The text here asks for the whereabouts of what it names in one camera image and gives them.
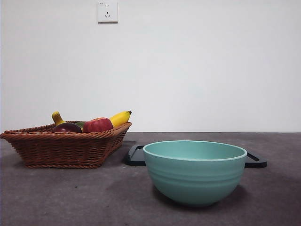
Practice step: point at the red apple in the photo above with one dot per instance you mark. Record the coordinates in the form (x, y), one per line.
(97, 124)

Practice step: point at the black rectangular tray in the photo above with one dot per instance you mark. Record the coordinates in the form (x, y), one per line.
(135, 156)

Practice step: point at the yellow banana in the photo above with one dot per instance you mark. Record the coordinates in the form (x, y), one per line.
(121, 117)

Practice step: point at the teal ribbed bowl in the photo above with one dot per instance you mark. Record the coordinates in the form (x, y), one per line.
(195, 179)

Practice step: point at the white wall socket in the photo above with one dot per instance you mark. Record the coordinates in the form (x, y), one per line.
(107, 11)

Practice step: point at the dark purple plum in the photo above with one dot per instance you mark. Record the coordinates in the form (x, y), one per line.
(67, 128)

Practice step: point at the green fruit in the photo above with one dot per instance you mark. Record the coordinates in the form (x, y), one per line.
(80, 124)

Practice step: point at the brown wicker basket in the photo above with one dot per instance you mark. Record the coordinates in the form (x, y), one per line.
(61, 150)

